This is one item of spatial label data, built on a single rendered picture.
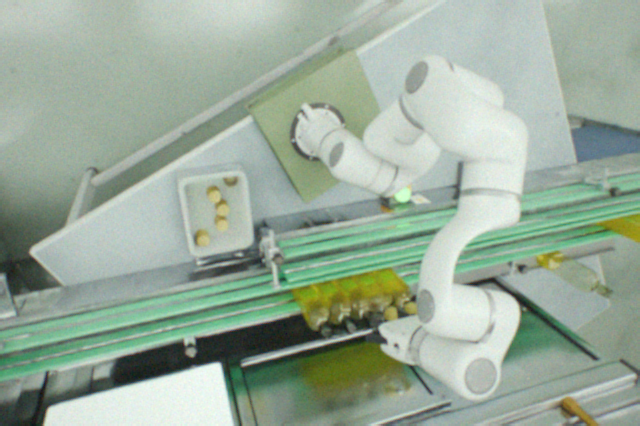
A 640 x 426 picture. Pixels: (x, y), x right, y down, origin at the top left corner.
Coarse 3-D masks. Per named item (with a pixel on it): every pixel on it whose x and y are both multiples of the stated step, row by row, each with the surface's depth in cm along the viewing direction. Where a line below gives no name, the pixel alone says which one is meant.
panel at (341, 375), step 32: (384, 320) 138; (256, 352) 128; (288, 352) 128; (320, 352) 128; (352, 352) 127; (384, 352) 127; (128, 384) 120; (224, 384) 118; (256, 384) 118; (288, 384) 118; (320, 384) 117; (352, 384) 117; (384, 384) 116; (416, 384) 116; (256, 416) 109; (288, 416) 109; (320, 416) 108; (352, 416) 108; (384, 416) 107; (416, 416) 108
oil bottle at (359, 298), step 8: (336, 280) 132; (344, 280) 131; (352, 280) 131; (344, 288) 128; (352, 288) 127; (360, 288) 127; (352, 296) 124; (360, 296) 124; (368, 296) 124; (352, 304) 122; (360, 304) 121; (368, 304) 122; (352, 312) 123
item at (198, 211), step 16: (208, 176) 122; (224, 176) 123; (240, 176) 124; (192, 192) 129; (224, 192) 132; (240, 192) 131; (192, 208) 131; (208, 208) 132; (240, 208) 135; (192, 224) 133; (208, 224) 134; (240, 224) 137; (192, 240) 128; (224, 240) 134; (240, 240) 134
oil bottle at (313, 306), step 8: (296, 288) 129; (304, 288) 128; (312, 288) 128; (296, 296) 130; (304, 296) 125; (312, 296) 125; (320, 296) 125; (304, 304) 122; (312, 304) 122; (320, 304) 121; (304, 312) 124; (312, 312) 119; (320, 312) 119; (328, 312) 119; (312, 320) 119; (328, 320) 120; (312, 328) 120
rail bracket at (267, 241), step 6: (270, 234) 120; (264, 240) 126; (270, 240) 121; (264, 246) 127; (270, 246) 122; (276, 246) 122; (270, 252) 121; (276, 252) 120; (276, 258) 117; (282, 258) 118; (276, 264) 118; (276, 270) 125; (276, 276) 125; (276, 282) 126; (276, 288) 126
